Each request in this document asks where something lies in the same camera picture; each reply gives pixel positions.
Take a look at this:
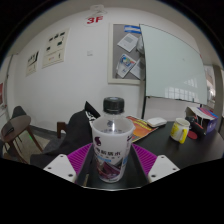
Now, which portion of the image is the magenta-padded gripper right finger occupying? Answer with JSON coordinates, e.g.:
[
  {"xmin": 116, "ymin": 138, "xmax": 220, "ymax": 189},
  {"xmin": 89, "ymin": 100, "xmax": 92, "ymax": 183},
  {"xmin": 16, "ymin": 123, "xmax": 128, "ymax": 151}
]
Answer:
[{"xmin": 128, "ymin": 143, "xmax": 181, "ymax": 186}]

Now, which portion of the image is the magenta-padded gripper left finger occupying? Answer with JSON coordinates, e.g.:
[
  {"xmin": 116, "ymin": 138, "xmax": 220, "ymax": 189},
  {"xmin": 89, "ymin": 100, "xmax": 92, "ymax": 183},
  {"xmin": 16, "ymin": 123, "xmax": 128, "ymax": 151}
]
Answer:
[{"xmin": 43, "ymin": 143, "xmax": 98, "ymax": 187}]

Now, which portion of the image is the clear bottle with black cap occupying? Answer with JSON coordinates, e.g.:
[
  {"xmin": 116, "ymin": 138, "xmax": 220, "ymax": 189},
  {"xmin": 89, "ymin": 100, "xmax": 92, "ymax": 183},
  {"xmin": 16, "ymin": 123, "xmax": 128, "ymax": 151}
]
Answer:
[{"xmin": 91, "ymin": 96, "xmax": 136, "ymax": 184}]

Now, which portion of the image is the brown wooden chair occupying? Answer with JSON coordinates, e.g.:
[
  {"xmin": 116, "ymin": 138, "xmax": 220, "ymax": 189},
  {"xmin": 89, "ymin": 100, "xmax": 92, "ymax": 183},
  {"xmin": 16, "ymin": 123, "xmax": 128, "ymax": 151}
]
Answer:
[{"xmin": 56, "ymin": 121, "xmax": 69, "ymax": 139}]

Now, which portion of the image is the black backpack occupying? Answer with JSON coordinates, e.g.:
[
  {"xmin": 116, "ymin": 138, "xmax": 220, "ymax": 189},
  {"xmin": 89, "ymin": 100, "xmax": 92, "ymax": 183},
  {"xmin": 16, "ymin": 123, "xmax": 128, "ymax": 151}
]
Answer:
[{"xmin": 29, "ymin": 101, "xmax": 102, "ymax": 168}]

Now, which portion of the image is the flat round red coaster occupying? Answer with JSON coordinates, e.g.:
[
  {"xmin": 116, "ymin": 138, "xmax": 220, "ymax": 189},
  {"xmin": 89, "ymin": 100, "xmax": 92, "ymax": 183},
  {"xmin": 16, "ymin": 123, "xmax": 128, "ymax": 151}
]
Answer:
[{"xmin": 187, "ymin": 130, "xmax": 199, "ymax": 141}]

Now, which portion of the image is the colourful orange magazine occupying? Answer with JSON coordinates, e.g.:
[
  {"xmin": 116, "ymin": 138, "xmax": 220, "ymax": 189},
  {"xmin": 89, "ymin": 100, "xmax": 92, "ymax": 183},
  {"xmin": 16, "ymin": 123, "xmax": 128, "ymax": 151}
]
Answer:
[{"xmin": 125, "ymin": 115, "xmax": 160, "ymax": 144}]

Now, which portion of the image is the black and red tool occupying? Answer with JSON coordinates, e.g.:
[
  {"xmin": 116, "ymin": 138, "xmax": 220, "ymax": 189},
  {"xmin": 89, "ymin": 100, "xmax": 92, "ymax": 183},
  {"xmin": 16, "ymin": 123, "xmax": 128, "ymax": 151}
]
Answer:
[{"xmin": 185, "ymin": 115, "xmax": 208, "ymax": 137}]

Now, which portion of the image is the white blue purple cardboard box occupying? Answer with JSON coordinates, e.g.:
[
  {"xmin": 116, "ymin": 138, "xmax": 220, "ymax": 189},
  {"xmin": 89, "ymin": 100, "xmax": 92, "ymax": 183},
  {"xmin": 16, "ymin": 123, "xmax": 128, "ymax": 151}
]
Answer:
[{"xmin": 184, "ymin": 105, "xmax": 219, "ymax": 135}]

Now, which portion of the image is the dark chair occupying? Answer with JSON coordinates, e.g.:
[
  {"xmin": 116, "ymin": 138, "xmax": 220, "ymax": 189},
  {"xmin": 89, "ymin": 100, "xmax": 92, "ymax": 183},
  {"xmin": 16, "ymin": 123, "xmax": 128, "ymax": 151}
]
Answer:
[{"xmin": 11, "ymin": 105, "xmax": 28, "ymax": 120}]

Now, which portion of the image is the large whiteboard on stand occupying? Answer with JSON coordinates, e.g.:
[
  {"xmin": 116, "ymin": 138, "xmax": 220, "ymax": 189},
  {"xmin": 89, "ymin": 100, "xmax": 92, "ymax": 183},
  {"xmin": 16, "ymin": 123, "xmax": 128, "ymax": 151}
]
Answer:
[{"xmin": 139, "ymin": 23, "xmax": 208, "ymax": 119}]

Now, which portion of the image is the framed notice board with papers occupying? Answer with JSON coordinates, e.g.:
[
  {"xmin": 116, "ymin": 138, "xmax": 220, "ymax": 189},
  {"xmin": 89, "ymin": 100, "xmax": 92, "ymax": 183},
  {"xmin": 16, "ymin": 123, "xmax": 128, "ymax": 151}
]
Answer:
[{"xmin": 107, "ymin": 22, "xmax": 145, "ymax": 85}]

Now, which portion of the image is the white mug with yellow handle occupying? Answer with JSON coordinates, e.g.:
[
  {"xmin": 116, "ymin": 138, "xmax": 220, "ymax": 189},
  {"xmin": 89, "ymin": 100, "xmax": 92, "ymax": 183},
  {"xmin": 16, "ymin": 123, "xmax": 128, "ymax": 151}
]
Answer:
[{"xmin": 169, "ymin": 117, "xmax": 191, "ymax": 145}]

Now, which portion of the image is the small white wall poster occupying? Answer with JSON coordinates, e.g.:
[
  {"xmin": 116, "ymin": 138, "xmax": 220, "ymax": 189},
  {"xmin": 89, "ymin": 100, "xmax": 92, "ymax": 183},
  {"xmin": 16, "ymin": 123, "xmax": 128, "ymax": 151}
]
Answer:
[{"xmin": 25, "ymin": 50, "xmax": 40, "ymax": 77}]

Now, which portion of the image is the large white wall poster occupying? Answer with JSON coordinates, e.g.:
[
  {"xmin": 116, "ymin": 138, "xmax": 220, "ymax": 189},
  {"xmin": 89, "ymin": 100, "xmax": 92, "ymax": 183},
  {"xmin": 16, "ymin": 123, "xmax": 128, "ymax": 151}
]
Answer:
[{"xmin": 41, "ymin": 28, "xmax": 70, "ymax": 69}]

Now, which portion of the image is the red wall sign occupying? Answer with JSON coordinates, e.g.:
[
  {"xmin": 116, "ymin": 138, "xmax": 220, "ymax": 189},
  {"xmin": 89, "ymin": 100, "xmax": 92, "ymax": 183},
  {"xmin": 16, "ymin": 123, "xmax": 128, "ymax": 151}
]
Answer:
[{"xmin": 85, "ymin": 15, "xmax": 104, "ymax": 26}]

